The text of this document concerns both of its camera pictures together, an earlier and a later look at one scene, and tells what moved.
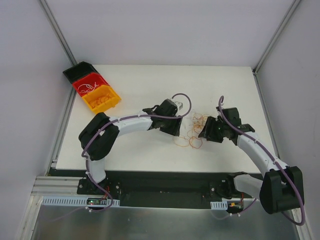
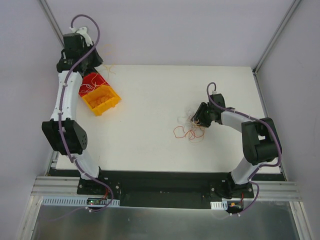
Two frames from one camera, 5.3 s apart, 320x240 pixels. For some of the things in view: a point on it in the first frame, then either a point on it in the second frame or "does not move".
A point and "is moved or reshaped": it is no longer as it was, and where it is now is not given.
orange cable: x=100 y=100 does not move
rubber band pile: x=198 y=122 is moved or reshaped
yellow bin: x=102 y=99 does not move
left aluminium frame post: x=57 y=31 does not move
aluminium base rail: x=57 y=186 does not move
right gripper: x=210 y=130 -> x=200 y=116
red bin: x=86 y=83 does not move
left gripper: x=172 y=125 -> x=94 y=58
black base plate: x=163 y=188 does not move
